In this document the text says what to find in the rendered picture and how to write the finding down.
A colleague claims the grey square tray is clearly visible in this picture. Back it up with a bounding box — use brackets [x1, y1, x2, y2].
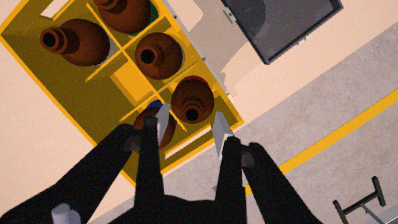
[221, 0, 344, 65]

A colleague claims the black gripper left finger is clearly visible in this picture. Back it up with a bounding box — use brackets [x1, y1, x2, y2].
[0, 103, 170, 224]

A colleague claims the yellow divided crate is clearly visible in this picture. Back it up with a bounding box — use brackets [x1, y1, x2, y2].
[19, 0, 245, 174]

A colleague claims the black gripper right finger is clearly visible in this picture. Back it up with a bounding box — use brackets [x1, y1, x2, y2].
[212, 111, 323, 224]

